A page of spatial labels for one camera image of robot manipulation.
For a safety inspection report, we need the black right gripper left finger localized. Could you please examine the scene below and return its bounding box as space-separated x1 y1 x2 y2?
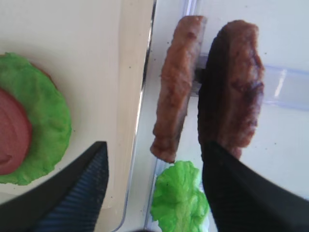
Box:
0 141 109 232

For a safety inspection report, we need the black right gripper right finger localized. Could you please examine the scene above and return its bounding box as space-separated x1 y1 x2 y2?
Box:
197 23 309 232

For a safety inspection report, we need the brown meat patty front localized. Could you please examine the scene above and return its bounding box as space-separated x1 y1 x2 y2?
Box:
150 15 207 163

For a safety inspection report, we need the brown meat patty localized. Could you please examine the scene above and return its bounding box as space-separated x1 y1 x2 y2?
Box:
198 20 265 160
150 15 207 163

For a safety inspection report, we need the green lettuce leaf in rack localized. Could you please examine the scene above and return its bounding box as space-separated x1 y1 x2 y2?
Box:
150 161 210 232

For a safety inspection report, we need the green lettuce leaf on bun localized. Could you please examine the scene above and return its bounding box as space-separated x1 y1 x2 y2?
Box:
0 53 72 186

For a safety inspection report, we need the red tomato slice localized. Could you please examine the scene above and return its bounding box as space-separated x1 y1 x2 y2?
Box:
0 89 32 175

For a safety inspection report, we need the brown meat patty rear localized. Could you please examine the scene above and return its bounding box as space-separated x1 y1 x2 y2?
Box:
198 20 265 160

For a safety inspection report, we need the clear acrylic rack right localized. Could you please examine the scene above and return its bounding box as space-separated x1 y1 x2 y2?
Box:
119 0 309 232

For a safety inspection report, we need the white plastic tray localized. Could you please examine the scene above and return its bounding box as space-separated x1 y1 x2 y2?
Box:
0 0 153 232

